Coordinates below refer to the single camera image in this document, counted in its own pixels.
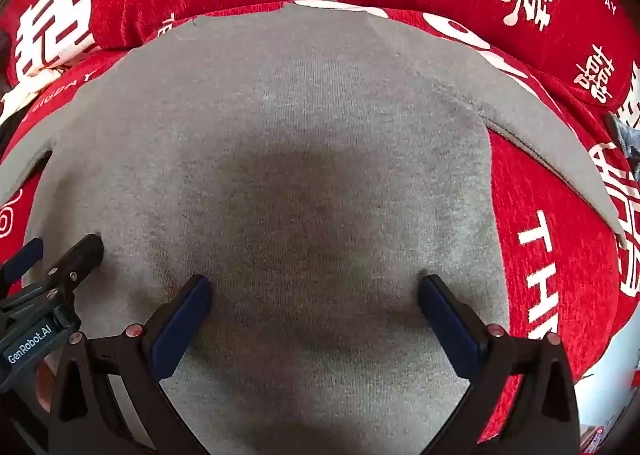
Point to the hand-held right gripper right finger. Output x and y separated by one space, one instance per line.
445 330

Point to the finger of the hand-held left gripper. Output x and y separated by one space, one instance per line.
22 255
82 255

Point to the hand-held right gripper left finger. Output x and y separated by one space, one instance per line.
182 330

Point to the dark grey cloth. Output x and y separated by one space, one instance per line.
622 135

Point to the cream cloth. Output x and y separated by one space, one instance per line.
12 100

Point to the grey knit garment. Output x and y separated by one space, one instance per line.
300 135

